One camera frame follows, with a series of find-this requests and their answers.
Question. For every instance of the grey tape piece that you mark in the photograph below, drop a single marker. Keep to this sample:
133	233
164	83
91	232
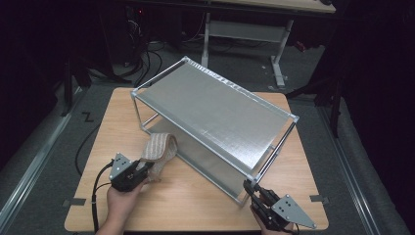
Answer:
74	202
319	198

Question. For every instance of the desk with white legs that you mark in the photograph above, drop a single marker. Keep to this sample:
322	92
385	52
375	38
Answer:
244	31

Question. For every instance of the person's left hand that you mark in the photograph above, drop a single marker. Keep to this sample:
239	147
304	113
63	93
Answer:
120	205

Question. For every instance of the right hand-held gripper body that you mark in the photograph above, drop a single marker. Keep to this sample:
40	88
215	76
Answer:
290	212

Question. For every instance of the grey fabric metal shelf rack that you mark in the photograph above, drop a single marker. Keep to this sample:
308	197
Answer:
212	107

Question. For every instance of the person's right hand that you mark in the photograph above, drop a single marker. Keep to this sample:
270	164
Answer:
257	222

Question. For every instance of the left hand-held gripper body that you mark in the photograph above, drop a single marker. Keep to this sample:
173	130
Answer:
125	181

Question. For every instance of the metal floor rail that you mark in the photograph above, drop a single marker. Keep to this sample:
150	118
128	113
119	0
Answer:
345	169
32	166

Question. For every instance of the black computer tower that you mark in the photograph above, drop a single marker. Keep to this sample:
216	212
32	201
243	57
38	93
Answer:
135	39

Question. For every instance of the beige striped towel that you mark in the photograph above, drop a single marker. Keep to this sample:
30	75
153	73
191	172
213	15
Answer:
160	143

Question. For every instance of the small red object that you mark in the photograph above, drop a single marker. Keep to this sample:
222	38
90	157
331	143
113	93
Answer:
300	46

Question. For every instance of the black metal stand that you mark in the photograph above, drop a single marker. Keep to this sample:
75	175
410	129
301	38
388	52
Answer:
67	91
334	111

